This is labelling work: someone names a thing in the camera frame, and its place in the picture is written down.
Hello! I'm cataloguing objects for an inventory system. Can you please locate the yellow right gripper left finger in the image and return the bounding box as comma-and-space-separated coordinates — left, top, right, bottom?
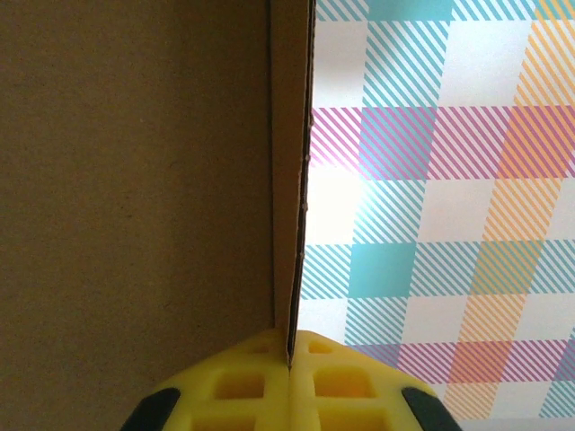
119, 330, 291, 431

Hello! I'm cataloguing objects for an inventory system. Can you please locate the brown cardboard box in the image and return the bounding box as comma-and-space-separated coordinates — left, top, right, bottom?
0, 0, 318, 431

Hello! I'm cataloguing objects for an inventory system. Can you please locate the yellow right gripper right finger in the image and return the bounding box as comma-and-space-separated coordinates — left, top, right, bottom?
289, 330, 464, 431

